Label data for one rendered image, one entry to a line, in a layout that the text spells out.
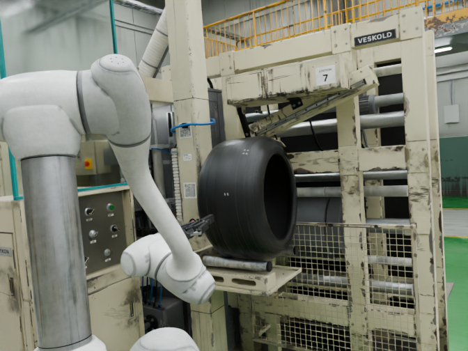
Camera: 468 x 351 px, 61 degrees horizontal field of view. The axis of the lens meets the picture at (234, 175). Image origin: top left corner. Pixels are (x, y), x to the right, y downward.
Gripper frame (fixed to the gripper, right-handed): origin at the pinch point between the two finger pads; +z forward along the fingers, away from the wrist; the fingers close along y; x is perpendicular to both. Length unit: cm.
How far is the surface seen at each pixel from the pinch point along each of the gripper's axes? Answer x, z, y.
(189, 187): -5.6, 31.3, 31.1
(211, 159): -20.1, 21.7, 9.0
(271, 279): 32.5, 21.0, -12.4
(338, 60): -53, 65, -37
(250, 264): 25.8, 19.2, -4.0
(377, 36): -63, 97, -47
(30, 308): 21, -44, 53
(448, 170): 183, 932, -18
